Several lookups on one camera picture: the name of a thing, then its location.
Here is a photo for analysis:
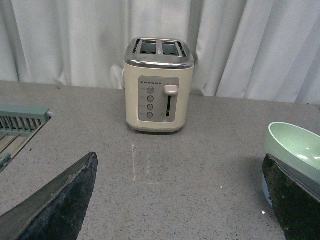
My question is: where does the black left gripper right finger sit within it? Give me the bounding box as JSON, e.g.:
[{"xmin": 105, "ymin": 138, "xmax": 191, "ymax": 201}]
[{"xmin": 262, "ymin": 154, "xmax": 320, "ymax": 240}]

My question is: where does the green bowl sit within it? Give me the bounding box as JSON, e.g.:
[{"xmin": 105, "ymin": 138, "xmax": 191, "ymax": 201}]
[{"xmin": 264, "ymin": 122, "xmax": 320, "ymax": 183}]

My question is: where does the green dish rack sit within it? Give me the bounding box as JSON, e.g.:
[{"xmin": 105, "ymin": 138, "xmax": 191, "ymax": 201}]
[{"xmin": 0, "ymin": 103, "xmax": 54, "ymax": 172}]

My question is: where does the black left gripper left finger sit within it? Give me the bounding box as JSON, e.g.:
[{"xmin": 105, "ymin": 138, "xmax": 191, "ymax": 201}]
[{"xmin": 0, "ymin": 152, "xmax": 98, "ymax": 240}]

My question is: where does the cream two-slot toaster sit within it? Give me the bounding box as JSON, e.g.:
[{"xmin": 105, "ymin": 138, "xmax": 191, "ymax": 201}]
[{"xmin": 122, "ymin": 37, "xmax": 195, "ymax": 133}]

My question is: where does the white curtain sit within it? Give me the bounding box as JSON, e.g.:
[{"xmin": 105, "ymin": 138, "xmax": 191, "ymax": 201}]
[{"xmin": 0, "ymin": 0, "xmax": 320, "ymax": 105}]

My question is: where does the blue bowl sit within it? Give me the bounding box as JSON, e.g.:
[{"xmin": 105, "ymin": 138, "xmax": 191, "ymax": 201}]
[{"xmin": 261, "ymin": 173, "xmax": 273, "ymax": 207}]

